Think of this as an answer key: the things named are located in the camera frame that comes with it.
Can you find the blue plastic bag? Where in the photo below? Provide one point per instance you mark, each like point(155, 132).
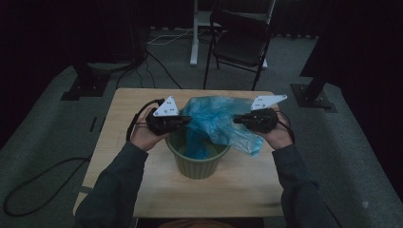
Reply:
point(218, 118)

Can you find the black stand with square base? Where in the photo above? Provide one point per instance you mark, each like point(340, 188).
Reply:
point(312, 95)
point(87, 85)

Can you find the person's left hand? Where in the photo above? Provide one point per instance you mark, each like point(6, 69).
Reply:
point(144, 136)

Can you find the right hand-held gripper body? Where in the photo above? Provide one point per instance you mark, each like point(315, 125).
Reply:
point(264, 118)

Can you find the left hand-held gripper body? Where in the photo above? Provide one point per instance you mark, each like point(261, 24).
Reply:
point(164, 118)

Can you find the person's right hand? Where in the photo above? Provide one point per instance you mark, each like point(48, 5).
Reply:
point(278, 134)

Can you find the green ribbed plastic bin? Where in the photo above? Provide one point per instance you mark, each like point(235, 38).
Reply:
point(196, 167)

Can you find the black folding chair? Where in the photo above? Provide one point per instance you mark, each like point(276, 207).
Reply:
point(240, 44)

